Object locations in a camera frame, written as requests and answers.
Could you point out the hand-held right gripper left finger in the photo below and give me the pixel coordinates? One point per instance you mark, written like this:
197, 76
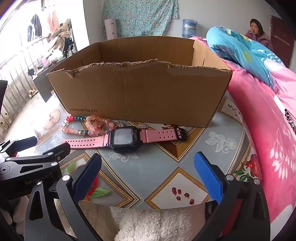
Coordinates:
87, 177

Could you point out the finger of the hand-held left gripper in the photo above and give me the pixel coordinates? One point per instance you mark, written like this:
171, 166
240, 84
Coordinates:
34, 158
25, 143

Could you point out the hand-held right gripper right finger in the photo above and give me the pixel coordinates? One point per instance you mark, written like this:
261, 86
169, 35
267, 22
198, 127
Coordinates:
208, 178

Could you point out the brown cardboard box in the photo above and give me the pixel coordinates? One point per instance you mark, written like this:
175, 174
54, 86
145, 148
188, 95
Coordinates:
138, 97

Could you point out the person's left hand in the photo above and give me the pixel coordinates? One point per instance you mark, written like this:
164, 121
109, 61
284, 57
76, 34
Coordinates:
20, 208

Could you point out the pair of beige shoes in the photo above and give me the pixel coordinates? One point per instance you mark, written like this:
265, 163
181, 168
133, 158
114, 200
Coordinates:
5, 121
32, 91

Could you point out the dark low cabinet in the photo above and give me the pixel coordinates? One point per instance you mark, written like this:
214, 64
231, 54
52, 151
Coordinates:
45, 81

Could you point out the metal balcony railing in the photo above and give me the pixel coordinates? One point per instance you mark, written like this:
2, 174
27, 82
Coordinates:
13, 76

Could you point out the pink floral blanket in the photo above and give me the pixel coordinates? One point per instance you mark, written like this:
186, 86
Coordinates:
266, 139

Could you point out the black wheelchair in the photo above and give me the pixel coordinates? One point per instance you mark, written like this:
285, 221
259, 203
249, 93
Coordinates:
69, 47

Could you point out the pile of beige clothes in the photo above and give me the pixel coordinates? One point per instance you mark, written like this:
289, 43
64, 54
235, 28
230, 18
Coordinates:
59, 34

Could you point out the hanging dark jacket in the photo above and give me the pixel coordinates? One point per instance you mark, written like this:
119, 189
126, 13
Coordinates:
34, 24

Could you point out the hanging pink garment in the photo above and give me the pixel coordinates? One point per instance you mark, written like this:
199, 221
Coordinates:
53, 19

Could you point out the blue patterned quilt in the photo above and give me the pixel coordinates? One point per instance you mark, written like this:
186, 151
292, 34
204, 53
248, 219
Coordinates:
242, 51

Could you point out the white paper roll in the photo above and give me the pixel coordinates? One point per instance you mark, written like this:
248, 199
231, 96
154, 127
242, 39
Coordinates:
110, 29

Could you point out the blue water jug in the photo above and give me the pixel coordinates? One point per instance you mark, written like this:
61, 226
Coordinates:
189, 27

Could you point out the brown door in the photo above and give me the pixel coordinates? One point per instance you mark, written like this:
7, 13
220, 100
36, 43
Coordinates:
281, 34

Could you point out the teal floral wall cloth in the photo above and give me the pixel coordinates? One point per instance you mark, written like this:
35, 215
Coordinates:
138, 16

